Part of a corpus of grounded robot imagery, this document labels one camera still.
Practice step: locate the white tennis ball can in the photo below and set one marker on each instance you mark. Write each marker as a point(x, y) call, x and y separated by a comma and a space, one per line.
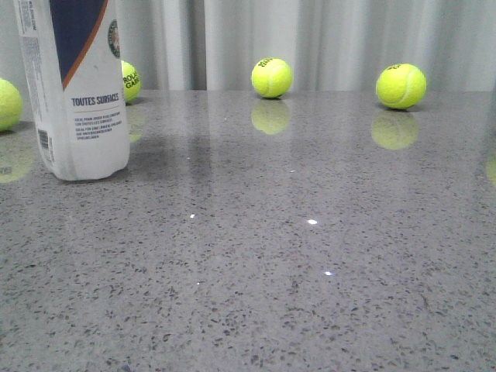
point(71, 56)

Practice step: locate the tennis ball far centre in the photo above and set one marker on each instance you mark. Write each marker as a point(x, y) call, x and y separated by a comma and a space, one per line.
point(271, 77)

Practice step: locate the tennis ball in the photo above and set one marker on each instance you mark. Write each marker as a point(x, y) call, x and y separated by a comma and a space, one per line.
point(401, 86)
point(10, 105)
point(271, 77)

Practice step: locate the tennis ball Roland Garros print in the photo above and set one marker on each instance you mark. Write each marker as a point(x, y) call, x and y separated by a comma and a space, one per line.
point(131, 80)

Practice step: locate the tennis ball far right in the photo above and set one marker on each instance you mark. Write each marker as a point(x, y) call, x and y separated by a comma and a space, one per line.
point(401, 86)

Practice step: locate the tennis ball far left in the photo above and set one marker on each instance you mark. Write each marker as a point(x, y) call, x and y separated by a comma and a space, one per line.
point(10, 105)

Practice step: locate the grey pleated curtain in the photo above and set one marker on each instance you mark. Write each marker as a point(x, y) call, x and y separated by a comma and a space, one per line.
point(330, 45)

